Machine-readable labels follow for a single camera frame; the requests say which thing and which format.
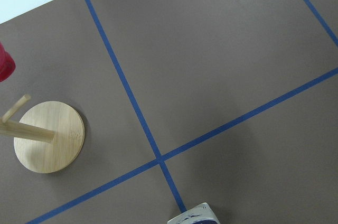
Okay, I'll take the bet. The white blue milk carton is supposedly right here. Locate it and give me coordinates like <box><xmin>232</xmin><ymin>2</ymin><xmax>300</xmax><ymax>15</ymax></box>
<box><xmin>167</xmin><ymin>202</ymin><xmax>220</xmax><ymax>224</ymax></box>

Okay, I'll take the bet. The red plastic cup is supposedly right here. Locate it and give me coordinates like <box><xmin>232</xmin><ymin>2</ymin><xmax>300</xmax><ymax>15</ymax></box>
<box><xmin>0</xmin><ymin>43</ymin><xmax>16</xmax><ymax>82</ymax></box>

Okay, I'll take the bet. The wooden cup tree stand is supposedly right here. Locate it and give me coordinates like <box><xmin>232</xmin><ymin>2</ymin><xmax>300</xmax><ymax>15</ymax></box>
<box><xmin>1</xmin><ymin>94</ymin><xmax>85</xmax><ymax>174</ymax></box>

